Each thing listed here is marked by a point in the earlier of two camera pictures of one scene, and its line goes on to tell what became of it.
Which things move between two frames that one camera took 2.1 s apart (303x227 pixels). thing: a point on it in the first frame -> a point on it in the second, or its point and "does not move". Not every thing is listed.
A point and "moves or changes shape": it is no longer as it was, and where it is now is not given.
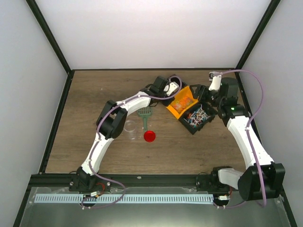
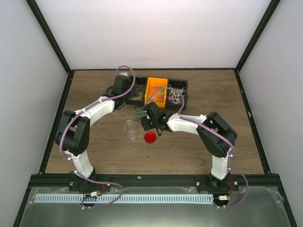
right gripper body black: x=201 y=91 -> x=148 y=126
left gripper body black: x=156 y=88 -> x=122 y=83
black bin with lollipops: x=196 y=119 moves or changes shape
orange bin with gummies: x=182 y=100 moves or changes shape
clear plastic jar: x=129 y=126 does not move
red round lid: x=149 y=136 does not move
